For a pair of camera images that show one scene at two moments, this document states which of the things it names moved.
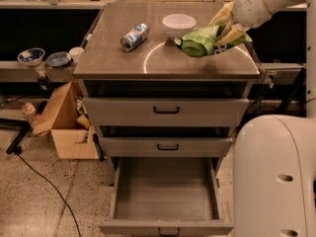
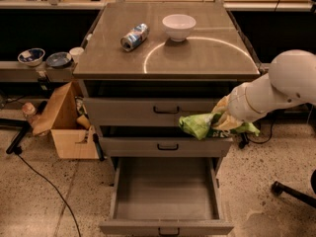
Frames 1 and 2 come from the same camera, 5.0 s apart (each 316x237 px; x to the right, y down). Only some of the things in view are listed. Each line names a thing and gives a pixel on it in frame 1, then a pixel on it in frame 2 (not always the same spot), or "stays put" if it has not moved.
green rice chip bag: [203, 40] → [199, 125]
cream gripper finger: [229, 35] → [226, 122]
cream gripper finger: [222, 16] → [221, 106]
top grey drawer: [167, 104] stays put
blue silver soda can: [135, 37] stays put
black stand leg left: [10, 123] stays put
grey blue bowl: [58, 59] stays put
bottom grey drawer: [166, 197] stays put
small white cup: [75, 53] stays put
